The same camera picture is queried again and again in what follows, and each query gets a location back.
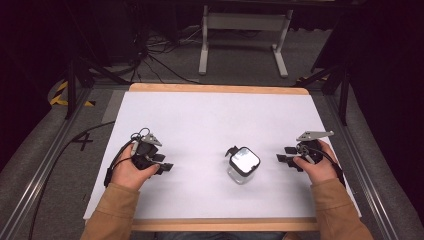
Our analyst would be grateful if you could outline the person's right hand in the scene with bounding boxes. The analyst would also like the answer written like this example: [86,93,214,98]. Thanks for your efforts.
[292,139,340,186]

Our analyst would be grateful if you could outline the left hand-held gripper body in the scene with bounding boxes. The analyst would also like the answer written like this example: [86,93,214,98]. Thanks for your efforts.
[130,127,163,171]

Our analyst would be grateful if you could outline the person's left hand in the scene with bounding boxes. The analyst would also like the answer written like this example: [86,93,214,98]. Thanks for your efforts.
[110,143,161,192]

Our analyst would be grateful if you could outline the black tripod stand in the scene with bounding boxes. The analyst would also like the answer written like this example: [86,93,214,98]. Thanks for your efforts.
[64,43,131,120]
[293,59,351,127]

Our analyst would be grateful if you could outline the white metal stand frame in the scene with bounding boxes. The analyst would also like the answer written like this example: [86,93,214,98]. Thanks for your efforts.
[198,4,294,79]

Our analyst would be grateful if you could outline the yellow black floor tape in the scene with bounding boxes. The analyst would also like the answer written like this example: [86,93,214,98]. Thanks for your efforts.
[49,80,97,108]

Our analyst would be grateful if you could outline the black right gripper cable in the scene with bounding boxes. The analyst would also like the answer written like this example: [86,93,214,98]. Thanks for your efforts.
[299,142,347,188]

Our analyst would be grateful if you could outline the white table mat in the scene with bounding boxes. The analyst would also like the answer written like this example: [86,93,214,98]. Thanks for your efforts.
[83,91,363,221]

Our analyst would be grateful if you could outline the clear square jar black lid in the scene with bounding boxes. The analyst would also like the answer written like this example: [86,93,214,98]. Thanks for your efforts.
[224,145,262,185]

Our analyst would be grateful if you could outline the black floor cables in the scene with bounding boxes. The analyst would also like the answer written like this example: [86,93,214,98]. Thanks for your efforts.
[128,24,204,85]

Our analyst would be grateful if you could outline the aluminium rail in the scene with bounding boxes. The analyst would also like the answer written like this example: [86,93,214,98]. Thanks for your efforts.
[0,87,94,240]
[324,94,401,240]

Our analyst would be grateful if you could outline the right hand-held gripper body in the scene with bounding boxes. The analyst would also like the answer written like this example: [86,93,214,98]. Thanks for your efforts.
[291,130,335,165]

